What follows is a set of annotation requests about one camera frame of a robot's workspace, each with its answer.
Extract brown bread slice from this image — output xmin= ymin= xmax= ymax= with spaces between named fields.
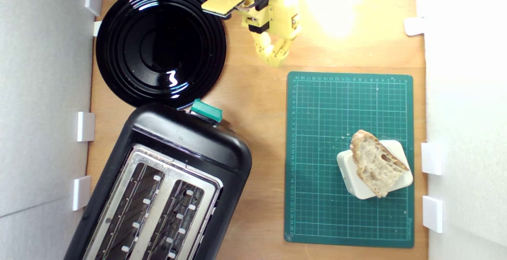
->
xmin=350 ymin=130 xmax=410 ymax=198

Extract black two-slot toaster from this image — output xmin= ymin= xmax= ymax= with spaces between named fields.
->
xmin=63 ymin=99 xmax=253 ymax=260

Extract green cutting mat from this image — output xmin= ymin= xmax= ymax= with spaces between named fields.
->
xmin=284 ymin=71 xmax=415 ymax=249

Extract black round plate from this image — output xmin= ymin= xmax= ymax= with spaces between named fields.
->
xmin=95 ymin=0 xmax=227 ymax=108

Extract white rounded block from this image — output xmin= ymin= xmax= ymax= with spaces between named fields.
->
xmin=337 ymin=140 xmax=414 ymax=200

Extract yellow gripper camera mount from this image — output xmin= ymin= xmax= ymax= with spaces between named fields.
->
xmin=201 ymin=0 xmax=246 ymax=19

